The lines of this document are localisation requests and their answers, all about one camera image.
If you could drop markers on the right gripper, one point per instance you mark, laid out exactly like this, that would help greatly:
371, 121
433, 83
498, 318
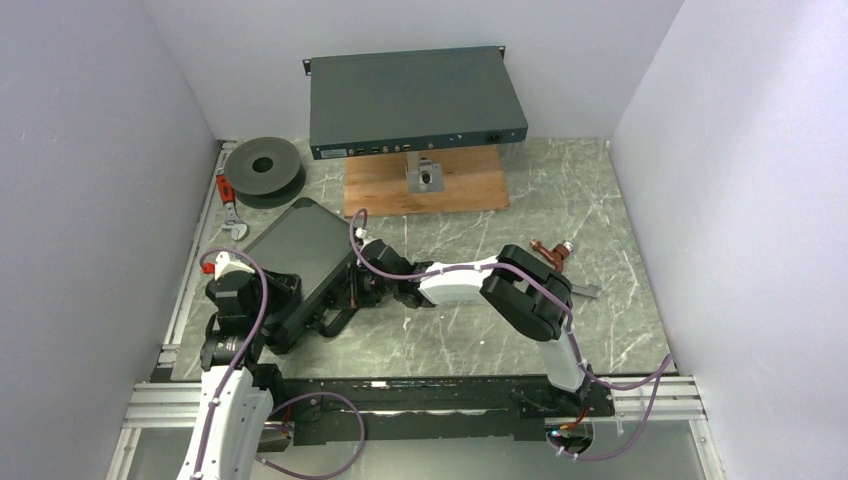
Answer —
356, 296

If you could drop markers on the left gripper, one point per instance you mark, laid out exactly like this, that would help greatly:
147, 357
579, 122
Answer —
284, 287

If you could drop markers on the black poker set case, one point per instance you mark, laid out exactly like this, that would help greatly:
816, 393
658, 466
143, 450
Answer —
312, 242

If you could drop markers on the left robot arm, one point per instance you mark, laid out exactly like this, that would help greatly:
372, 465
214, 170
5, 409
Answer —
237, 390

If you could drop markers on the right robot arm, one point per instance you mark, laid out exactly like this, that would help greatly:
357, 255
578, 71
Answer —
531, 296

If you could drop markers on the black round speaker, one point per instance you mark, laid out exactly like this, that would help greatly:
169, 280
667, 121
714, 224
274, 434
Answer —
265, 172

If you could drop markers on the wooden base board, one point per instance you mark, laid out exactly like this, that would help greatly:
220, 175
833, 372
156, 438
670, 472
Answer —
473, 180

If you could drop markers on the dark teal rack device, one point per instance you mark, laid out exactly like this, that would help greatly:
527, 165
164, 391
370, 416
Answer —
391, 102

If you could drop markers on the grey flat strip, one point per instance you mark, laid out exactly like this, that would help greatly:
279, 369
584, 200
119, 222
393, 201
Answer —
590, 291

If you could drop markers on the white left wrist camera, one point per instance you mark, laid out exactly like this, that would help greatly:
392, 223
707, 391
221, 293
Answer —
224, 264

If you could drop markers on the red handled adjustable wrench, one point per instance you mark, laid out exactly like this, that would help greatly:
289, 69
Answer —
233, 224

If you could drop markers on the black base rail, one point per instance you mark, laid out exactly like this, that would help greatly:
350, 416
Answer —
318, 411

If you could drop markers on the metal stand post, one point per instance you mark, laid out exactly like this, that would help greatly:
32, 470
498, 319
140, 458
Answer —
423, 175

